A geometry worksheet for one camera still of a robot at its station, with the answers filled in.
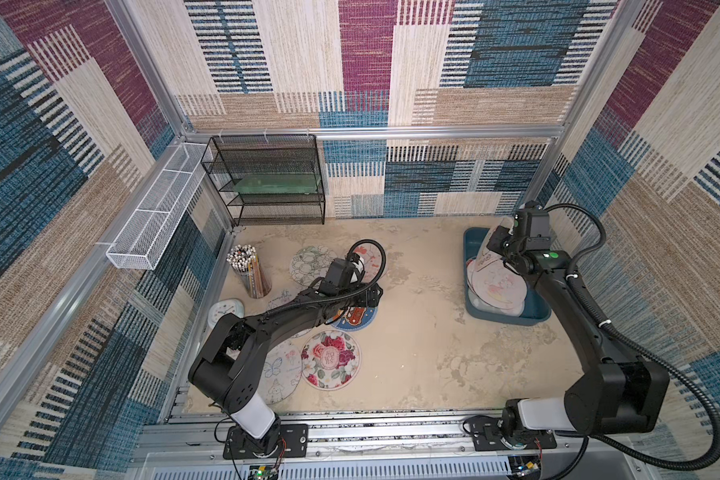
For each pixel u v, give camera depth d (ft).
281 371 2.79
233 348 1.63
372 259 3.57
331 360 2.83
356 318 3.08
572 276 1.69
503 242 2.41
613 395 1.31
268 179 3.54
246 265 2.83
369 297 2.61
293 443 2.40
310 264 3.52
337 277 2.30
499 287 3.25
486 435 2.40
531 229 1.96
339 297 2.09
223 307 3.08
